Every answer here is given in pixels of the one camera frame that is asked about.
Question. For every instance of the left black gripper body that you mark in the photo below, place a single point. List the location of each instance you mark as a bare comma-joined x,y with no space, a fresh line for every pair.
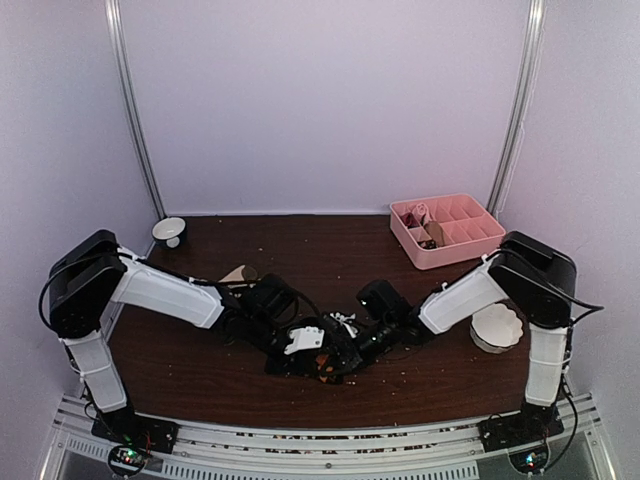
290,364

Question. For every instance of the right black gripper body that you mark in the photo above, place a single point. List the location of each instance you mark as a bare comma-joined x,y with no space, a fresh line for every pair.
361,358

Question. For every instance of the argyle black red orange sock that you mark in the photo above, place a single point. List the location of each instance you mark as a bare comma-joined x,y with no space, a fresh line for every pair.
329,369

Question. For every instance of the striped beige green sock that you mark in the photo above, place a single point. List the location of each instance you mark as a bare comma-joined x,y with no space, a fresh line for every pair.
242,274

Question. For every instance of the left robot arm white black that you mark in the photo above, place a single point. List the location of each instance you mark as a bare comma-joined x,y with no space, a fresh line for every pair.
99,272

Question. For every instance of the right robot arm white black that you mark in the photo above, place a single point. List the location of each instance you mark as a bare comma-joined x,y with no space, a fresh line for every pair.
522,282

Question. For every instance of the rolled socks in box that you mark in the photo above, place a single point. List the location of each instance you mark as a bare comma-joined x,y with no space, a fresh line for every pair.
428,232

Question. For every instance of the pink divided organizer box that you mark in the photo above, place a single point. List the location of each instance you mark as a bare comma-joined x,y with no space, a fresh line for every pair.
470,230

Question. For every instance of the white scalloped bowl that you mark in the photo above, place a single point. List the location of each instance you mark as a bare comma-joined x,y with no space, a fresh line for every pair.
496,329

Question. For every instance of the dark bowl white inside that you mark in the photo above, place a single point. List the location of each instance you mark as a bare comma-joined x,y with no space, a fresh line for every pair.
170,232

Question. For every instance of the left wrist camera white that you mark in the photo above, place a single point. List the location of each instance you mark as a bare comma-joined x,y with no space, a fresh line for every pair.
304,338

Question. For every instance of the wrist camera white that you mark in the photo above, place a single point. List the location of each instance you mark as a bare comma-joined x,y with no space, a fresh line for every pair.
348,322
304,338

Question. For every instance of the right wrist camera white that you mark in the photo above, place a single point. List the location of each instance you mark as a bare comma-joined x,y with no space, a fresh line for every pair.
348,322

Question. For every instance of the right aluminium frame post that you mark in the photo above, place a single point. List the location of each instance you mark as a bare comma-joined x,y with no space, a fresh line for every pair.
525,86

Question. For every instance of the aluminium frame post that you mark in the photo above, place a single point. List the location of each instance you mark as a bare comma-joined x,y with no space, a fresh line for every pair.
118,42
525,86

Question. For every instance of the left aluminium frame post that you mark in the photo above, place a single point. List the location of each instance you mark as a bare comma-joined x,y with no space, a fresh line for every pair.
118,42

